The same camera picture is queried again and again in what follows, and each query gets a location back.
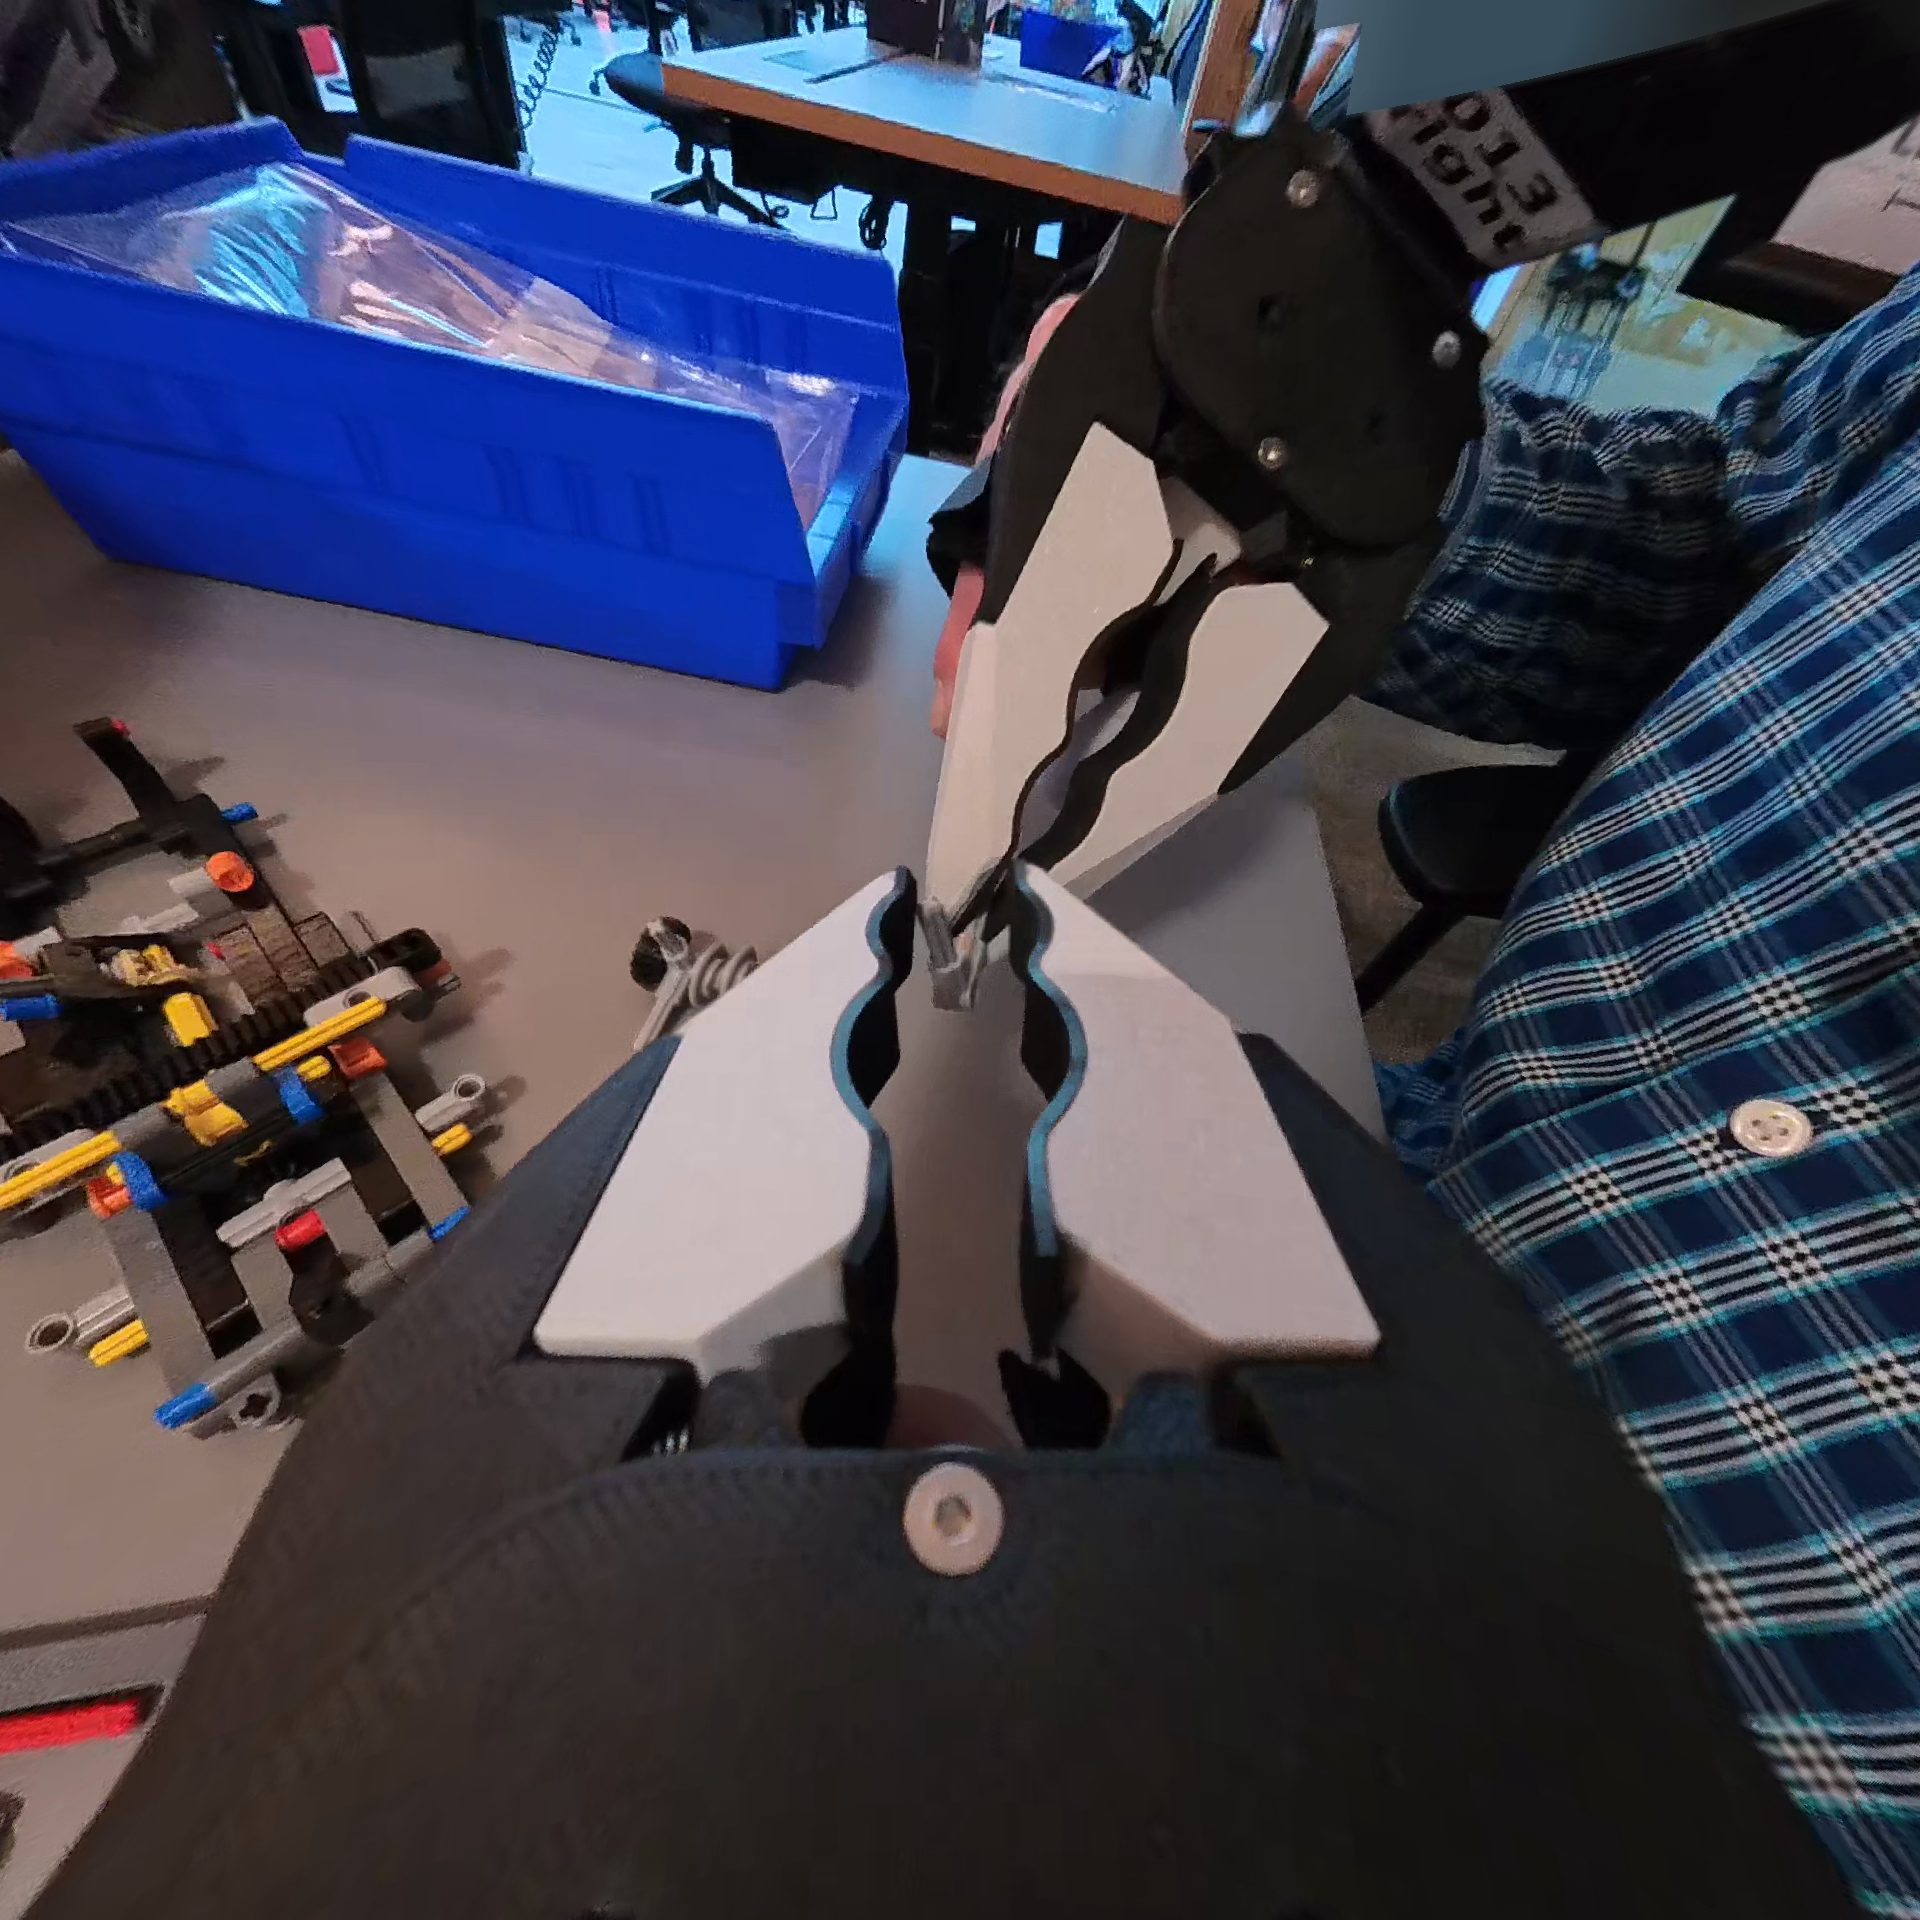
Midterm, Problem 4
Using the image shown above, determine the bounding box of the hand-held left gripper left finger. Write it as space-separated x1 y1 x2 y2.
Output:
532 867 922 1384

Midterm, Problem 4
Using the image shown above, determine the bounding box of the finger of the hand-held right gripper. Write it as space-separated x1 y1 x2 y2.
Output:
924 421 1248 915
1027 540 1336 888

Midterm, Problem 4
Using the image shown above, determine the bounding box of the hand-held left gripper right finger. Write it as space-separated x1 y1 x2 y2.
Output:
1009 863 1383 1431

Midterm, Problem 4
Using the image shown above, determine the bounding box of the grey lego axle connector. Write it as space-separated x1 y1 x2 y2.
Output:
915 894 995 1012

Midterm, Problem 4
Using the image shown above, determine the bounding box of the person's right forearm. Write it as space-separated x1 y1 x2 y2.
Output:
1358 342 1808 755

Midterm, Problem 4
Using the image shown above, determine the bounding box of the lego car chassis assembly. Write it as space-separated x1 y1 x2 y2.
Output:
0 718 502 1439

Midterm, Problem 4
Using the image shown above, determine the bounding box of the person's right hand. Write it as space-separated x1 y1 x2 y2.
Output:
928 287 1087 740

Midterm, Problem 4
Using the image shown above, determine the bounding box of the black stool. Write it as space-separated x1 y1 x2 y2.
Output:
1354 748 1584 1014

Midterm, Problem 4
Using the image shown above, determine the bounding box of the small blue bin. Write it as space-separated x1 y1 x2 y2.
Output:
1018 5 1130 82

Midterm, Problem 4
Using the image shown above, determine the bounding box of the wooden table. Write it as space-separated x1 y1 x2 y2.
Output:
662 23 1204 231

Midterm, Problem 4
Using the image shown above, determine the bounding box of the person's plaid shirt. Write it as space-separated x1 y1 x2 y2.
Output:
1376 263 1920 1920

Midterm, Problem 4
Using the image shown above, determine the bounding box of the blue plastic bin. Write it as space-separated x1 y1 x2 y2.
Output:
0 117 912 695

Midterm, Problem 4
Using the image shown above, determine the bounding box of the black office chair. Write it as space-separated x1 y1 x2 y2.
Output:
600 47 793 231

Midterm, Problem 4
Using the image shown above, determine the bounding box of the clear plastic sheet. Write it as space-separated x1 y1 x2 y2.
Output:
0 158 868 531

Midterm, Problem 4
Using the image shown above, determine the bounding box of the red plastic strip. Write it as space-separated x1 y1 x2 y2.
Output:
0 1686 162 1760

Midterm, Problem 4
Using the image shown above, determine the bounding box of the black coiled cable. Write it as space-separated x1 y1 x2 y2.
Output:
516 27 586 139

